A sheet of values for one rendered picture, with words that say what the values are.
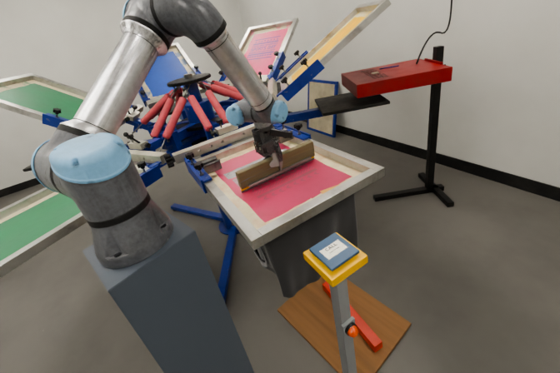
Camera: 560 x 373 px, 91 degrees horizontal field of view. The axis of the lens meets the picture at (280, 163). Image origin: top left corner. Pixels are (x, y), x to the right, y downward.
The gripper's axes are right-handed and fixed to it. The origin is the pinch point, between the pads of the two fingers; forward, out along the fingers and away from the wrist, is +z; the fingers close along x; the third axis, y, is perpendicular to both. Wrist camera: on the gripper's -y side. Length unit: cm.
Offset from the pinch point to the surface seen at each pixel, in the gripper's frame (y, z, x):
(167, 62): -9, -40, -222
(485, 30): -200, -16, -18
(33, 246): 95, -1, -24
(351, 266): 13, 5, 57
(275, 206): 13.9, 4.4, 18.3
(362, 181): -15.8, 2.1, 33.4
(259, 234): 27.0, 0.4, 32.2
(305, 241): 7.9, 22.2, 24.2
